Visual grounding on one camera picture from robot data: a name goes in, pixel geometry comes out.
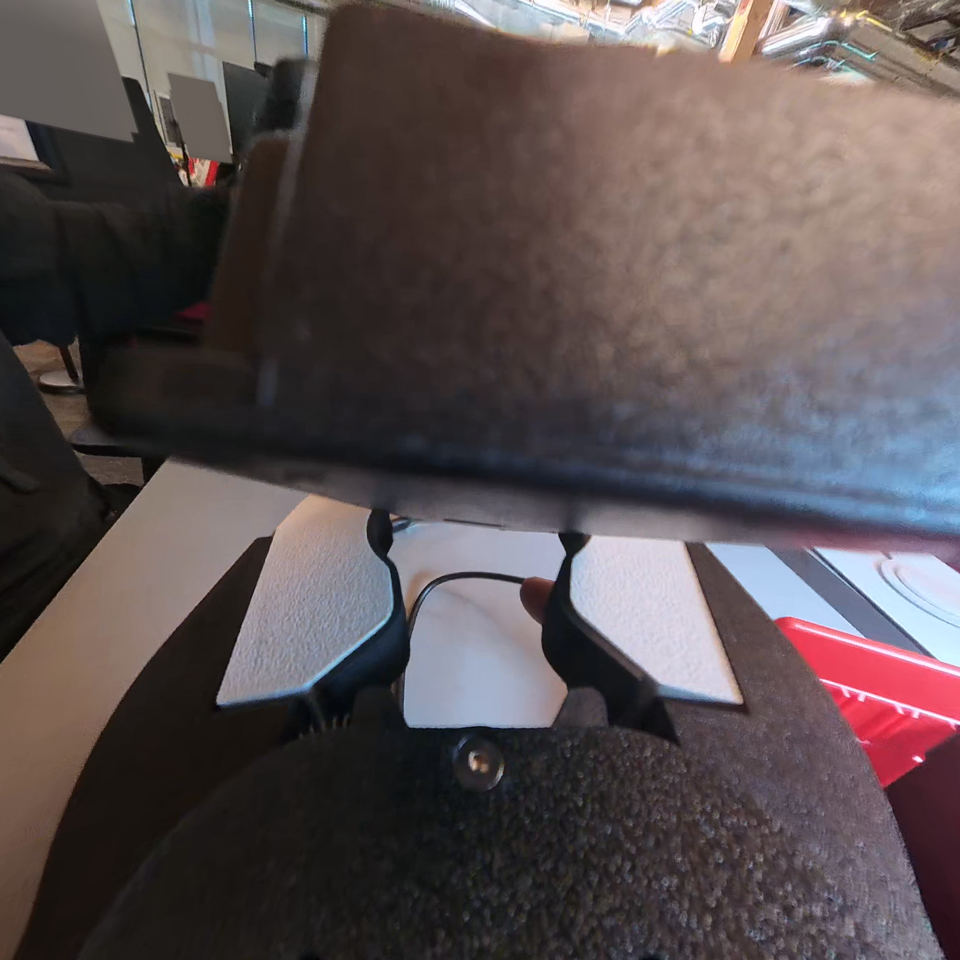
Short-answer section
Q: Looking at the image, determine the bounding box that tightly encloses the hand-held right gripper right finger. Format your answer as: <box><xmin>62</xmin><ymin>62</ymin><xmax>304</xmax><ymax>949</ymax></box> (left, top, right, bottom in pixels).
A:
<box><xmin>540</xmin><ymin>531</ymin><xmax>745</xmax><ymax>710</ymax></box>

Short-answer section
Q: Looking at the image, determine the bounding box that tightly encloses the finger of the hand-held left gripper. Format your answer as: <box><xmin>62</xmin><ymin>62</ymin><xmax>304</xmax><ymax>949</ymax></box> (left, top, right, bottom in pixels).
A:
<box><xmin>210</xmin><ymin>133</ymin><xmax>294</xmax><ymax>352</ymax></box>

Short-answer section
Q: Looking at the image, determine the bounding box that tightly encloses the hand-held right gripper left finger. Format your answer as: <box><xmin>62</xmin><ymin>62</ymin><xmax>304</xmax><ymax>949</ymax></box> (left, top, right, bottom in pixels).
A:
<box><xmin>216</xmin><ymin>497</ymin><xmax>411</xmax><ymax>710</ymax></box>

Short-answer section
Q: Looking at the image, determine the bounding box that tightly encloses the black hub cable black plug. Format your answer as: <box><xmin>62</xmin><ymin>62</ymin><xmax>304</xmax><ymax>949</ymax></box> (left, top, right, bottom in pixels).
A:
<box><xmin>408</xmin><ymin>571</ymin><xmax>528</xmax><ymax>625</ymax></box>

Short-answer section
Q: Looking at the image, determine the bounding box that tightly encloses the red plastic bin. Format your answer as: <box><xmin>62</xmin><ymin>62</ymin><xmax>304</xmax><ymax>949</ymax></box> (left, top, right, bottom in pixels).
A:
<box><xmin>774</xmin><ymin>615</ymin><xmax>960</xmax><ymax>901</ymax></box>

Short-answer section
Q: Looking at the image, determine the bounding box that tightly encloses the person's left forearm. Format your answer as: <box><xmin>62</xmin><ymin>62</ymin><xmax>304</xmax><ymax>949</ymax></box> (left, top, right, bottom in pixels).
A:
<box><xmin>0</xmin><ymin>168</ymin><xmax>230</xmax><ymax>350</ymax></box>

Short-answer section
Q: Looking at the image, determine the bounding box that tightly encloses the person's right hand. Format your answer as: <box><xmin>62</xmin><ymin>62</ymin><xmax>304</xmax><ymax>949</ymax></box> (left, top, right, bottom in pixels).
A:
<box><xmin>519</xmin><ymin>576</ymin><xmax>558</xmax><ymax>625</ymax></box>

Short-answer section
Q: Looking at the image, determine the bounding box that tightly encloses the person's black printed hoodie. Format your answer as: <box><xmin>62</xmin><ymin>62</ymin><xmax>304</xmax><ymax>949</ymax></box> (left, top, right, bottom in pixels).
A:
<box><xmin>0</xmin><ymin>330</ymin><xmax>117</xmax><ymax>663</ymax></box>

